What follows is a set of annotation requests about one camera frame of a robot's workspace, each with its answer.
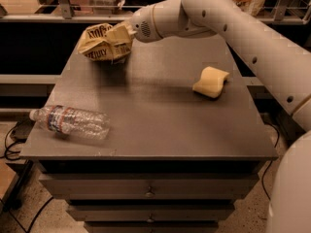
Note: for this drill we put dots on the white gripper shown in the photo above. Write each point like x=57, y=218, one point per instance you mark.
x=143, y=25

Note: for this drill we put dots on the brown chip bag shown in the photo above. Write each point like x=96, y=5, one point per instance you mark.
x=103, y=42

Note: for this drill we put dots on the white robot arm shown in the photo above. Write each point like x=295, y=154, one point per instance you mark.
x=281, y=65

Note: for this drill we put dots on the clear plastic water bottle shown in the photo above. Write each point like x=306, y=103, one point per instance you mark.
x=73, y=122

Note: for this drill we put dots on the yellow sponge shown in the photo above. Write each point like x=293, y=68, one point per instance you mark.
x=211, y=82

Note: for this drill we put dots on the grey drawer cabinet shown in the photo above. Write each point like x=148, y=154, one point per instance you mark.
x=199, y=154

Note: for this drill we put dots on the top drawer knob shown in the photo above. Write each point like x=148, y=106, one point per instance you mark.
x=150, y=193

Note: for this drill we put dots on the drawer knob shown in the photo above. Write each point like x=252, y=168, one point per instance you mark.
x=150, y=219
x=150, y=193

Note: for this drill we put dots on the metal railing frame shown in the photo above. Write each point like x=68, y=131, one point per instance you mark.
x=273, y=11

